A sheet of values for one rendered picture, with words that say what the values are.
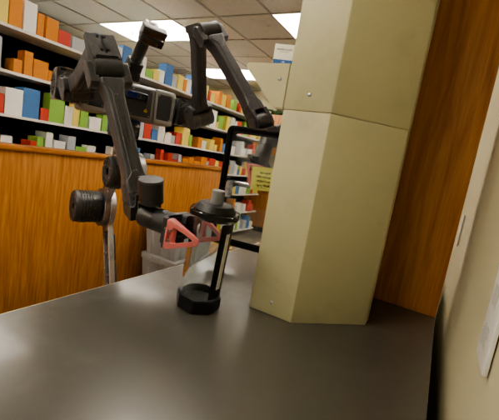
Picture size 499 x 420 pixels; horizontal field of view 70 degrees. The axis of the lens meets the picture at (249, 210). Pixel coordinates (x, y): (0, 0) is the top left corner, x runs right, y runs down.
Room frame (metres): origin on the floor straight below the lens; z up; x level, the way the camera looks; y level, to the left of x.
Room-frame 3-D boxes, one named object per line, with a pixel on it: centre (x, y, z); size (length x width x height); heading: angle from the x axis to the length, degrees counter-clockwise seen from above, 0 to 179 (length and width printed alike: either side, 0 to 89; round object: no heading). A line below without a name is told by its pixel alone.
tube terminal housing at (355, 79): (0.90, -0.22, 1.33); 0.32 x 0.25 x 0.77; 152
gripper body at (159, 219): (0.81, 0.18, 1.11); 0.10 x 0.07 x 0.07; 152
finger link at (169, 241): (0.75, 0.13, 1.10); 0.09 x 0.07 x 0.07; 62
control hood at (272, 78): (0.98, -0.06, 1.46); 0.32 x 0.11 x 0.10; 152
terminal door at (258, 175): (1.15, -0.03, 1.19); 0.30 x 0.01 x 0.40; 69
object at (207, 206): (0.76, 0.07, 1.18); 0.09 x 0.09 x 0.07
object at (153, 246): (3.21, 0.58, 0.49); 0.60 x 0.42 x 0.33; 152
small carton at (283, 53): (0.91, -0.03, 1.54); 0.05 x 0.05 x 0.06; 78
